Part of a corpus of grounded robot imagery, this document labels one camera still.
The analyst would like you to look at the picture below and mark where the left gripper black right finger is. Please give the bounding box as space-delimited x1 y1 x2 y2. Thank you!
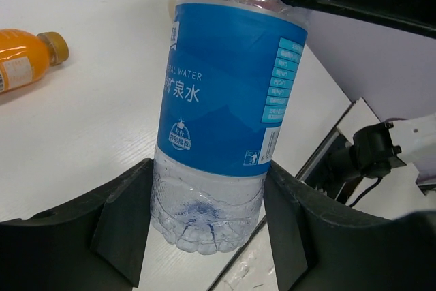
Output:
264 163 435 290

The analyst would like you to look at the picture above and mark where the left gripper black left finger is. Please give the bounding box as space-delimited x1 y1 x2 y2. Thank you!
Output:
1 159 153 290

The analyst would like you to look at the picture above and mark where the upright-lying blue label water bottle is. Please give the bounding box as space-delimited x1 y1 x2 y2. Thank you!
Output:
151 0 310 255

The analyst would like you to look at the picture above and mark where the orange juice bottle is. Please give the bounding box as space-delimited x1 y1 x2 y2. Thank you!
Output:
1 29 69 93

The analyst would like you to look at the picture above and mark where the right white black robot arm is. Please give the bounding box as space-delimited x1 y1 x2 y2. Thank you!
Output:
282 0 435 204

